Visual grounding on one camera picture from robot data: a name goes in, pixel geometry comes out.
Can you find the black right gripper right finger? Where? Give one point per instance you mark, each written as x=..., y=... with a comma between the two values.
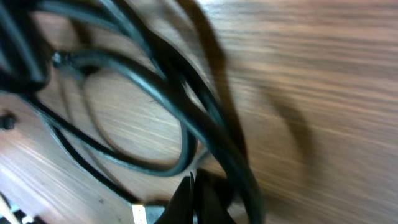
x=212, y=196

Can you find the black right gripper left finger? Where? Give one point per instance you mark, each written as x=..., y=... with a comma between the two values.
x=179, y=210

